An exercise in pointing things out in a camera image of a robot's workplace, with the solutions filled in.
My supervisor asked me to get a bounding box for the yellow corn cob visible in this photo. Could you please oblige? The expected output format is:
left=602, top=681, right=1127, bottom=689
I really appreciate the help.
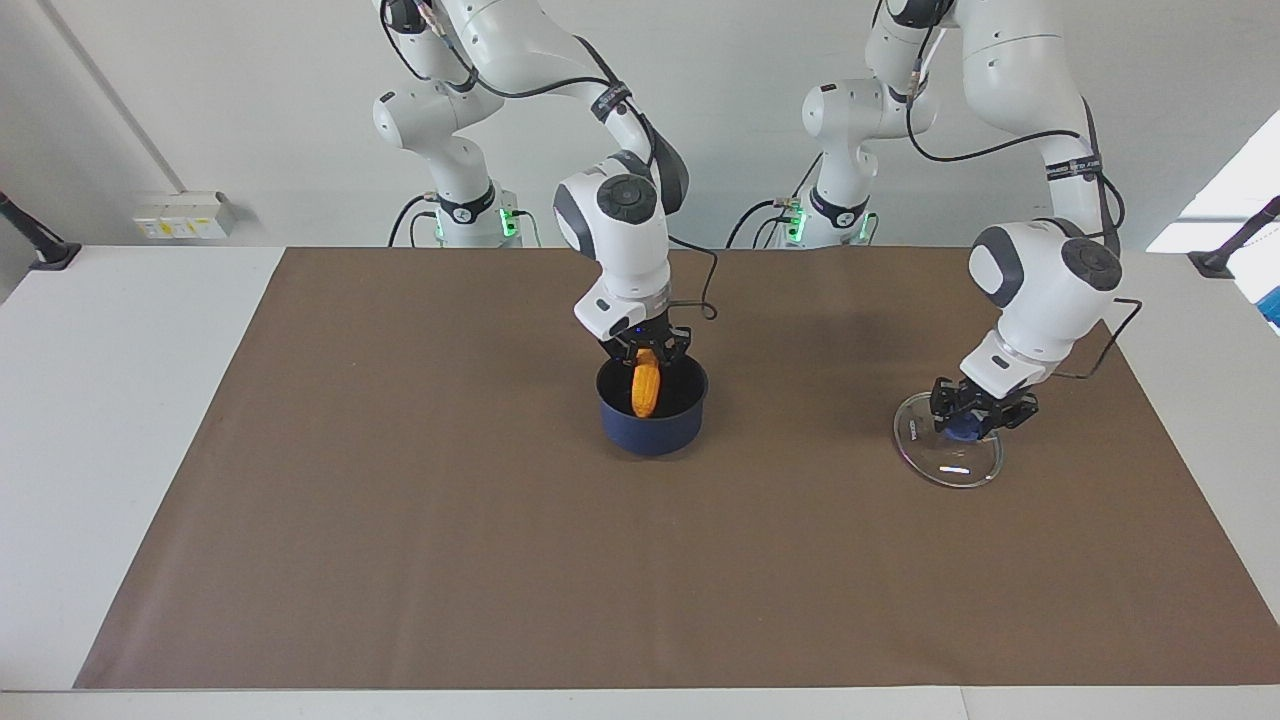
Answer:
left=630, top=350, right=663, bottom=419

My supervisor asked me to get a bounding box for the glass lid with blue knob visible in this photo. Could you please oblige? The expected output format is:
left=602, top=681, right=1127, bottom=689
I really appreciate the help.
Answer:
left=893, top=392, right=1004, bottom=489

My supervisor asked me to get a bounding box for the dark blue saucepan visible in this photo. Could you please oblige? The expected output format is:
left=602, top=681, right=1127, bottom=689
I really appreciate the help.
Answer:
left=596, top=352, right=710, bottom=457

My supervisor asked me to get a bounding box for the brown table mat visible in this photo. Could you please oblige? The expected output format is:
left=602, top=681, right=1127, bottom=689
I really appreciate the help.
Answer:
left=73, top=247, right=1280, bottom=691

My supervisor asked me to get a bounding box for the black clamp stand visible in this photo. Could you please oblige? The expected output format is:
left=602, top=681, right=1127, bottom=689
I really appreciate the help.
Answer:
left=1188, top=195, right=1280, bottom=279
left=0, top=190, right=83, bottom=271

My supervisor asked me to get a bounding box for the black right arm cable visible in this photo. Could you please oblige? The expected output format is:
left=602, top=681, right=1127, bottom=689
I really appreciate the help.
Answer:
left=378, top=0, right=719, bottom=323

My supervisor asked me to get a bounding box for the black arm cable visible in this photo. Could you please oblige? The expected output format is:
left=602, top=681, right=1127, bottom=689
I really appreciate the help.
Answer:
left=378, top=0, right=719, bottom=323
left=872, top=0, right=1144, bottom=381

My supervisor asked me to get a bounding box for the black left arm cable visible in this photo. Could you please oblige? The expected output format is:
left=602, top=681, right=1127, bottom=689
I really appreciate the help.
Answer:
left=872, top=0, right=1144, bottom=381

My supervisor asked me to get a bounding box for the black left base cable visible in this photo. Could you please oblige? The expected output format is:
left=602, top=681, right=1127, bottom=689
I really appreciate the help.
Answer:
left=725, top=155, right=823, bottom=249

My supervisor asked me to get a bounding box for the black base cable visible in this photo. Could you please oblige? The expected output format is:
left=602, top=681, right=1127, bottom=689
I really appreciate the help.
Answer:
left=388, top=195, right=543, bottom=249
left=725, top=155, right=823, bottom=249

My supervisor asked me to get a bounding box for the black right base cable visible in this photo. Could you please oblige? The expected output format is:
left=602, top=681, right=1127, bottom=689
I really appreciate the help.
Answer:
left=388, top=195, right=543, bottom=249

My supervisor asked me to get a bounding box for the white wall socket box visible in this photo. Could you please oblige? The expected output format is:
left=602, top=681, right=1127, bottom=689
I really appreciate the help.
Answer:
left=133, top=192, right=237, bottom=241

